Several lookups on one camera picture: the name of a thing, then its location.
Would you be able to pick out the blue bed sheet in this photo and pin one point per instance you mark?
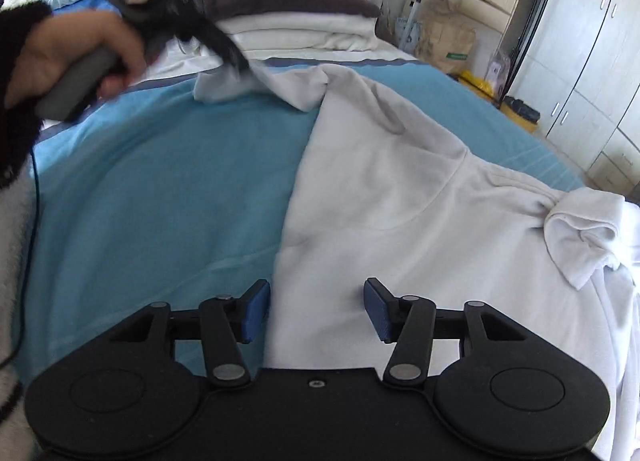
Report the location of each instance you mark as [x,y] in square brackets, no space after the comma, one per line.
[150,181]

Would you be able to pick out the clear plastic bag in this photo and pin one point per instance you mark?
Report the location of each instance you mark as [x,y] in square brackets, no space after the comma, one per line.
[500,70]

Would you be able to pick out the white wardrobe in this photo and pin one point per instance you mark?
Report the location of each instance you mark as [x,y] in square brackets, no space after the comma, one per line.
[580,51]

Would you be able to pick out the yellow bag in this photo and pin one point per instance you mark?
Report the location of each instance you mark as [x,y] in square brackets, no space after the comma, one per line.
[477,85]

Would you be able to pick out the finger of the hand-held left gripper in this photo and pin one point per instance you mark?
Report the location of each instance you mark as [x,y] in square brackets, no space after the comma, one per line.
[220,46]

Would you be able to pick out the brown paper bag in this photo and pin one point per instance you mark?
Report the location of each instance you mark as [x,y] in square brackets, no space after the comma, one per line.
[447,43]

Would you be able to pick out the white bed sheet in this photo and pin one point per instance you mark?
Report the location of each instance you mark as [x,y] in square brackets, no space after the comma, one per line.
[350,55]

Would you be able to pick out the white pillow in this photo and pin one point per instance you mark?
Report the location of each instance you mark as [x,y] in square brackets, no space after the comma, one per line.
[300,31]
[400,191]

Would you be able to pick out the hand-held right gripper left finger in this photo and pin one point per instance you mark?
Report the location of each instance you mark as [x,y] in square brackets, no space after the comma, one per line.
[257,312]

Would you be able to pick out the person's left forearm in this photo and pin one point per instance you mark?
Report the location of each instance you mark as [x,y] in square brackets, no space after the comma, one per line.
[12,141]

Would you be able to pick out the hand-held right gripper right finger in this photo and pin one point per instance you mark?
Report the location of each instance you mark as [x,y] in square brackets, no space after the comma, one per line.
[377,312]

